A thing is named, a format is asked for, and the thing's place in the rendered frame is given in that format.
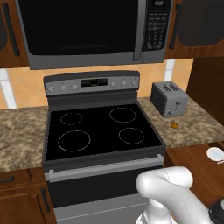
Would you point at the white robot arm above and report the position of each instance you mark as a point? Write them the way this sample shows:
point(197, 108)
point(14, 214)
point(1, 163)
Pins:
point(172, 192)

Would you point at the open brown wooden drawer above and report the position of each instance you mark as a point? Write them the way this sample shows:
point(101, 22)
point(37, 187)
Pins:
point(198, 172)

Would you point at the brown wooden drawer front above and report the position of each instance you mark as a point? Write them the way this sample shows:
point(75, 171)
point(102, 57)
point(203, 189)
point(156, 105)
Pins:
point(23, 176)

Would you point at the black and grey stove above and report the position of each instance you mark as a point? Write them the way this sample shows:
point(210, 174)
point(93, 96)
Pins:
point(102, 131)

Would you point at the grey stove knob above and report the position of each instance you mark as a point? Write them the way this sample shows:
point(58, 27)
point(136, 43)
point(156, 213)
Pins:
point(63, 87)
point(124, 83)
point(113, 84)
point(75, 87)
point(51, 88)
point(134, 82)

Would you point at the grey toaster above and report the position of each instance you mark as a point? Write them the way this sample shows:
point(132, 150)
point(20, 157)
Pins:
point(167, 97)

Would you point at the small brown round food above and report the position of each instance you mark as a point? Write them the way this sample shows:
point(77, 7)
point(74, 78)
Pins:
point(174, 125)

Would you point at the grey microwave oven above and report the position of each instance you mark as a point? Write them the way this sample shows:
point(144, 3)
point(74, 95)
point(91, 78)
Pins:
point(78, 29)

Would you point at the brown tall cupboard side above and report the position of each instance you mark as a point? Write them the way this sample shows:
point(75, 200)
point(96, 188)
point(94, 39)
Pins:
point(208, 87)

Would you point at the brown base cupboard door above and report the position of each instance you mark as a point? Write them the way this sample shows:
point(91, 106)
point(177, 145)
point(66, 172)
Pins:
point(20, 207)

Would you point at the brown wall cupboard door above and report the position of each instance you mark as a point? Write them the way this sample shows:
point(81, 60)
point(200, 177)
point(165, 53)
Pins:
point(8, 59)
point(201, 23)

